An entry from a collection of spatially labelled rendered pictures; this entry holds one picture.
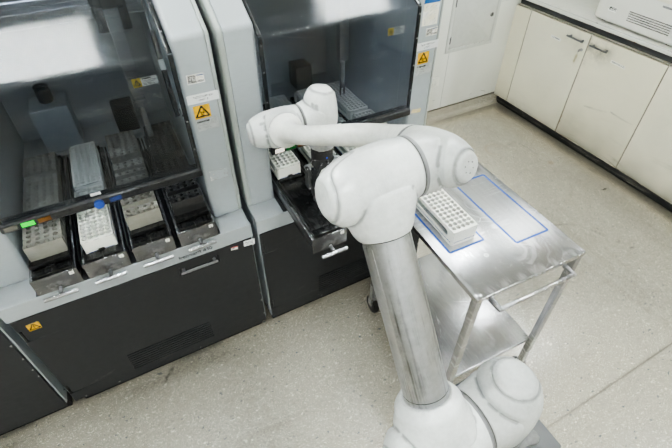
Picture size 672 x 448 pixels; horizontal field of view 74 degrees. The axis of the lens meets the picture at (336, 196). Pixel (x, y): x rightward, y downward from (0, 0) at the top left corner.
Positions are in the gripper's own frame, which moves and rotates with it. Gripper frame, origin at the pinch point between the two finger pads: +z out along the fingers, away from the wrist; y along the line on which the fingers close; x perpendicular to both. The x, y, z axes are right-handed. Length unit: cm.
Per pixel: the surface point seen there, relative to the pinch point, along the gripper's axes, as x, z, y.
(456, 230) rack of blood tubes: 37.8, -0.3, -29.8
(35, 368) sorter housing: -12, 50, 112
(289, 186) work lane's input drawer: -17.0, 7.6, 6.4
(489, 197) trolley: 26, 6, -57
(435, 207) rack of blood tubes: 25.5, -0.1, -30.8
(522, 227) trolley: 43, 6, -56
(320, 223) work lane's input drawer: 7.0, 7.6, 4.7
